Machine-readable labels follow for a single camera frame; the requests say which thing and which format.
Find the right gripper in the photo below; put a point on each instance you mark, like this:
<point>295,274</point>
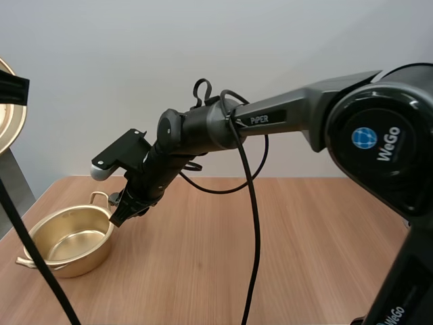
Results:
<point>159,176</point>

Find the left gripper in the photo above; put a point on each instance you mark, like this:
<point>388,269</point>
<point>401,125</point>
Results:
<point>13,89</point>

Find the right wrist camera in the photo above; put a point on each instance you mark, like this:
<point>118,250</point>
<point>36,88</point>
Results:
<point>121,149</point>

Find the gold lid with black knob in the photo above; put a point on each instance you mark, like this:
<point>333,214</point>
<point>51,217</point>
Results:
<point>10,125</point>

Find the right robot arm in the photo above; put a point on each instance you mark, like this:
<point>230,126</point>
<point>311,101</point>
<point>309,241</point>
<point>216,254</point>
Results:
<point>338,142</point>

